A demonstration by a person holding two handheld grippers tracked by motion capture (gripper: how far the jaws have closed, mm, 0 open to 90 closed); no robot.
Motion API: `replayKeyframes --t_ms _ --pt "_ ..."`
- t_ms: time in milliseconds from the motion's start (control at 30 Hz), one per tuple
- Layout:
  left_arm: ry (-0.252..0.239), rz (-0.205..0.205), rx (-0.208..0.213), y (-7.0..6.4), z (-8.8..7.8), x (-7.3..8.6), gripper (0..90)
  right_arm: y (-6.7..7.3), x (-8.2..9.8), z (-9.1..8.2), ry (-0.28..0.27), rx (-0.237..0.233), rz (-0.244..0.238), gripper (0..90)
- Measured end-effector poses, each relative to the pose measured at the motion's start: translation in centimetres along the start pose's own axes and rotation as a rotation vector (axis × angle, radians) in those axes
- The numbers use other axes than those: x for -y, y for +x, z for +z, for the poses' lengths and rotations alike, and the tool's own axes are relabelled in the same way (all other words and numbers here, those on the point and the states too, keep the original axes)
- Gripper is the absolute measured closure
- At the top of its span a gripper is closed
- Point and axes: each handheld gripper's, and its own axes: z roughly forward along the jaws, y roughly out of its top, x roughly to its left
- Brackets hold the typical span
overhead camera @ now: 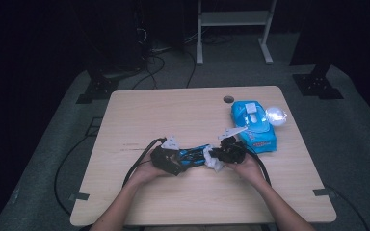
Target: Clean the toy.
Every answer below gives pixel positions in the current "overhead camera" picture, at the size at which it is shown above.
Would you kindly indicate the person's right hand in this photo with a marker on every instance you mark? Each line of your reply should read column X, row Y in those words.
column 247, row 170

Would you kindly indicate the grey tape piece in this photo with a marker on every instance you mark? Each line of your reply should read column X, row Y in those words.
column 324, row 192
column 78, row 196

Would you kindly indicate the white metal stand frame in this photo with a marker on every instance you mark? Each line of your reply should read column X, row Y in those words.
column 234, row 17

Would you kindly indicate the white oval plastic object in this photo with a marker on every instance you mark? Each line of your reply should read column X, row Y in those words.
column 275, row 116

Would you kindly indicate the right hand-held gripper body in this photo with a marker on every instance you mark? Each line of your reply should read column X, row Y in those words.
column 234, row 150

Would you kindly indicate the person's left hand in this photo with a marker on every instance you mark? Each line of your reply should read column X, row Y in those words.
column 149, row 174

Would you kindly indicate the white wet wipe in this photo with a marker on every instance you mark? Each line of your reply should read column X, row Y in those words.
column 213, row 163
column 254, row 119

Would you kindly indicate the blue wet wipe pack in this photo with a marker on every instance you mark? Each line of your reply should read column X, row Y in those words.
column 263, row 141

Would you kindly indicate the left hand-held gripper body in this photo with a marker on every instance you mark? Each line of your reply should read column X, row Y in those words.
column 163, row 160

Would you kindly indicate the black stand base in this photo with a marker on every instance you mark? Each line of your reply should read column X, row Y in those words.
column 316, row 85
column 99, row 88

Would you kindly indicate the blue and black toy car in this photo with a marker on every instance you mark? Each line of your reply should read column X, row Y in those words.
column 192, row 155

